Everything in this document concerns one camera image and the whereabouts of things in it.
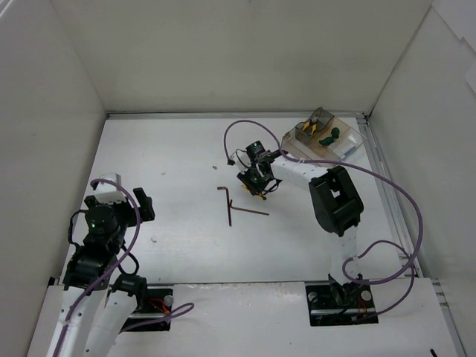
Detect yellow utility knife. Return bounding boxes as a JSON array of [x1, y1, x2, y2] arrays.
[[242, 184, 267, 200]]

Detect large brown hex key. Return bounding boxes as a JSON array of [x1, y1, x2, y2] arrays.
[[216, 186, 232, 228]]

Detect yellow handled pliers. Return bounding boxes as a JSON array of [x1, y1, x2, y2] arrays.
[[301, 108, 321, 136]]

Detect green handled screwdriver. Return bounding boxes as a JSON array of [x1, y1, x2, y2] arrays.
[[319, 136, 335, 147]]

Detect green stubby screwdriver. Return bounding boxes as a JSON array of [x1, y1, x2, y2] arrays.
[[331, 127, 340, 138]]

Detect blue utility knife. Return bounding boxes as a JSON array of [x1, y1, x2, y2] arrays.
[[341, 144, 358, 159]]

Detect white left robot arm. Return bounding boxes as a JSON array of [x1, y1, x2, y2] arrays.
[[47, 187, 155, 356]]

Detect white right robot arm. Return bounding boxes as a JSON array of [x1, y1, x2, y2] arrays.
[[235, 141, 364, 306]]

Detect small brown hex key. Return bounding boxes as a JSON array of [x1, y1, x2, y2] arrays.
[[229, 200, 269, 216]]

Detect clear plastic compartment organizer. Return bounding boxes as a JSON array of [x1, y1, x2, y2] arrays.
[[281, 107, 366, 162]]

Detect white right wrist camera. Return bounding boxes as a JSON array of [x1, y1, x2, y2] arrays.
[[231, 149, 248, 173]]

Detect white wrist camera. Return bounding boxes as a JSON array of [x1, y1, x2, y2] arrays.
[[93, 173, 126, 205], [231, 149, 248, 173]]

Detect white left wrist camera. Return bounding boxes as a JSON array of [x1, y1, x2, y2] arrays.
[[93, 173, 126, 205]]

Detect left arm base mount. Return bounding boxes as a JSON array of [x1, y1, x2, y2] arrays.
[[123, 287, 173, 332]]

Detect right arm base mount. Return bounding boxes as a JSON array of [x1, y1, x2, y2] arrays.
[[305, 283, 379, 327]]

